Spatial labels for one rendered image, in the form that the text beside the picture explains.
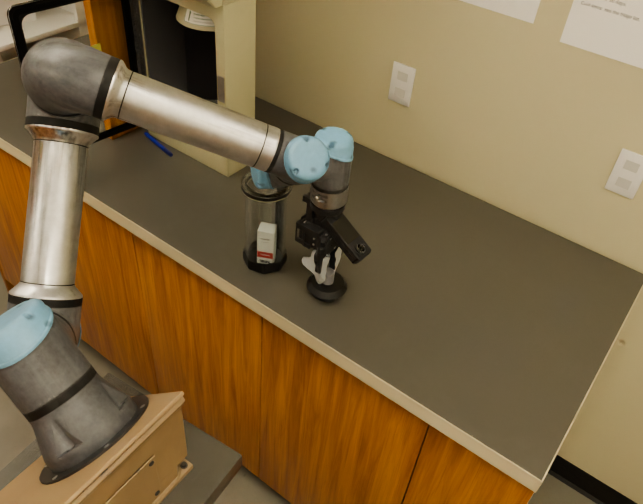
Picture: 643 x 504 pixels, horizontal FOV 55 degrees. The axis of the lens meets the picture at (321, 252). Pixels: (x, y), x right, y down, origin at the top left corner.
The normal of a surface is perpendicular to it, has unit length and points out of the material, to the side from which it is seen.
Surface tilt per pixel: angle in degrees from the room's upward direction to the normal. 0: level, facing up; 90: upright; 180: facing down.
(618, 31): 90
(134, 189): 0
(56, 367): 46
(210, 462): 0
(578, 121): 90
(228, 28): 90
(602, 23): 90
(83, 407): 29
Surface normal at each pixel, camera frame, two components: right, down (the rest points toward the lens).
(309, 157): 0.30, 0.06
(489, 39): -0.60, 0.50
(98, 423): 0.42, -0.41
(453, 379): 0.07, -0.74
